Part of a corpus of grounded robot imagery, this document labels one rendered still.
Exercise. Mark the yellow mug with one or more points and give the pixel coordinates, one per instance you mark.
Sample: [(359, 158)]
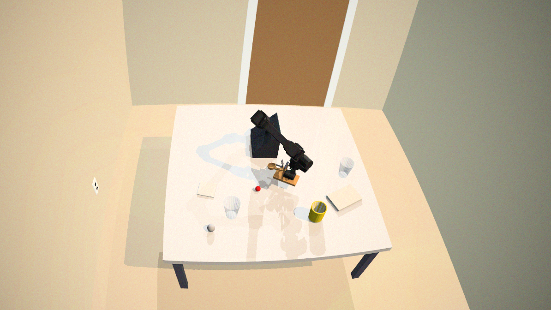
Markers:
[(317, 211)]

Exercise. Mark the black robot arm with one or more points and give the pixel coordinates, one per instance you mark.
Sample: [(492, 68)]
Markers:
[(293, 150)]

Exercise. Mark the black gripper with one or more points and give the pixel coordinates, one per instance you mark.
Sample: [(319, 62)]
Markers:
[(290, 174)]

